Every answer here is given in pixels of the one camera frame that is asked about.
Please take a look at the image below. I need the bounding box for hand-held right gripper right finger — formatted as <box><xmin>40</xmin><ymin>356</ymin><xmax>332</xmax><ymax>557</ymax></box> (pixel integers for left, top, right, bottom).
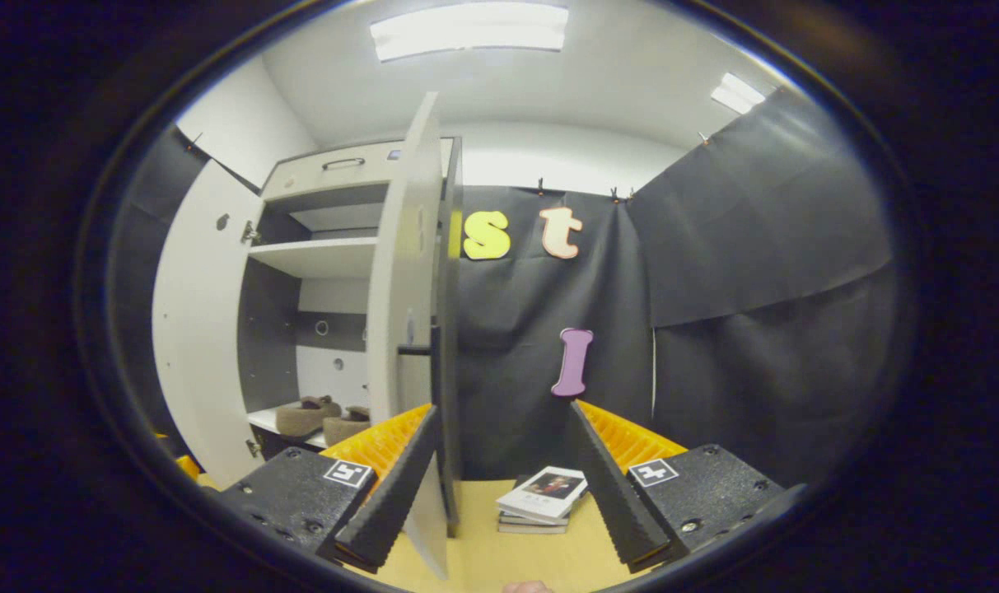
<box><xmin>563</xmin><ymin>399</ymin><xmax>806</xmax><ymax>574</ymax></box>

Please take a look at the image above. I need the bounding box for small ceiling light panel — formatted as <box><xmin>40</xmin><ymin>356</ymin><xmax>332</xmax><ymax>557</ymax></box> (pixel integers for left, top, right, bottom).
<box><xmin>711</xmin><ymin>72</ymin><xmax>766</xmax><ymax>114</ymax></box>

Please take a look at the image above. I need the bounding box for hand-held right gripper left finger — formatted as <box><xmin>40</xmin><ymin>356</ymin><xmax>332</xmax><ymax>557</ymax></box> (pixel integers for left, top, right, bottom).
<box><xmin>217</xmin><ymin>403</ymin><xmax>441</xmax><ymax>574</ymax></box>

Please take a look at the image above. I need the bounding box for brown fuzzy shoe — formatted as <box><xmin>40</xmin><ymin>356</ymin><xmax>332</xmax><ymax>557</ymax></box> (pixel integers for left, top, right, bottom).
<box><xmin>275</xmin><ymin>395</ymin><xmax>342</xmax><ymax>437</ymax></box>
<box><xmin>322</xmin><ymin>406</ymin><xmax>373</xmax><ymax>448</ymax></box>

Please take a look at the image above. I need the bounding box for black backdrop cloth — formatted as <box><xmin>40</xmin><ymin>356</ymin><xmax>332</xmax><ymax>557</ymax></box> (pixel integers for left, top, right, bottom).
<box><xmin>108</xmin><ymin>86</ymin><xmax>895</xmax><ymax>487</ymax></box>

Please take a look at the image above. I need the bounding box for white cabinet drawer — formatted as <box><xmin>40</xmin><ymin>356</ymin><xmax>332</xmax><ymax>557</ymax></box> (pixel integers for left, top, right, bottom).
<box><xmin>260</xmin><ymin>138</ymin><xmax>455</xmax><ymax>203</ymax></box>

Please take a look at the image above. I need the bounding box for thin grey book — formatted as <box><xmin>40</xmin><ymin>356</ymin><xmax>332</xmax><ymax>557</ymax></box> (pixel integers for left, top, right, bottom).
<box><xmin>497</xmin><ymin>511</ymin><xmax>571</xmax><ymax>535</ymax></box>

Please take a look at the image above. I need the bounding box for large ceiling light panel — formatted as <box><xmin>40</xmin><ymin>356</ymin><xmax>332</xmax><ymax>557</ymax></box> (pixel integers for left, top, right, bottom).
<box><xmin>371</xmin><ymin>2</ymin><xmax>570</xmax><ymax>63</ymax></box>

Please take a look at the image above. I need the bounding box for white shoe cabinet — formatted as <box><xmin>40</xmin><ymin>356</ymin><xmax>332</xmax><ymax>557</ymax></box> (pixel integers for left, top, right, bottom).
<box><xmin>237</xmin><ymin>136</ymin><xmax>464</xmax><ymax>495</ymax></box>

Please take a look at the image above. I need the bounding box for white cabinet door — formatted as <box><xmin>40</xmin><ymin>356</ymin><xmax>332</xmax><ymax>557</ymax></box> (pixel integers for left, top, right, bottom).
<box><xmin>366</xmin><ymin>92</ymin><xmax>452</xmax><ymax>581</ymax></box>
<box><xmin>152</xmin><ymin>158</ymin><xmax>263</xmax><ymax>488</ymax></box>

